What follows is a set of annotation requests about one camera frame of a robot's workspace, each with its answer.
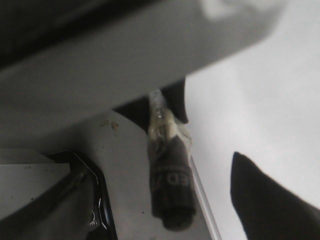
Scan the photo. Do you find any black control pendant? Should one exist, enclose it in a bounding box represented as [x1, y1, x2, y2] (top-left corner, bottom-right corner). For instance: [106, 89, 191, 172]
[46, 149, 118, 240]

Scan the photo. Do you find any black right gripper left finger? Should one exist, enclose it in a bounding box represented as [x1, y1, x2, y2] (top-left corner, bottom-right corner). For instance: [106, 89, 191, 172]
[0, 166, 94, 240]

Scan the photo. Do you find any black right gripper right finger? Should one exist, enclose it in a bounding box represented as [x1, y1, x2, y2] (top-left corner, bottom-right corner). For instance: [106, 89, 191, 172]
[231, 152, 320, 240]

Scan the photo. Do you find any white whiteboard with aluminium frame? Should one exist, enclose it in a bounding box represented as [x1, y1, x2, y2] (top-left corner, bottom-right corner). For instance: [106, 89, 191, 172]
[185, 0, 320, 240]

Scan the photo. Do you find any black whiteboard marker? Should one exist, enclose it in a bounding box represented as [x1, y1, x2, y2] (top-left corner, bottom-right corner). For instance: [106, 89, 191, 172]
[147, 89, 196, 232]

